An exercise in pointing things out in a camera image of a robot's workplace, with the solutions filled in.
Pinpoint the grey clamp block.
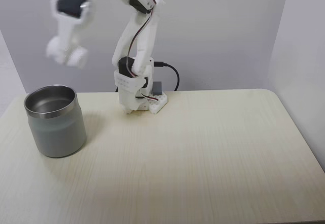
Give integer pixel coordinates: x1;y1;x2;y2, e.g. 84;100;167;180
152;81;164;95

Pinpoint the white gauze dressing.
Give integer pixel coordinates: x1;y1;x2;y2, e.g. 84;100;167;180
45;35;89;69

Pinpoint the grey steel cup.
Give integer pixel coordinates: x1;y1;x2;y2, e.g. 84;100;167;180
24;83;87;158

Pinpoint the black power cable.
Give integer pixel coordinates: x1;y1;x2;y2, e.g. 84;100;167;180
154;61;180;92

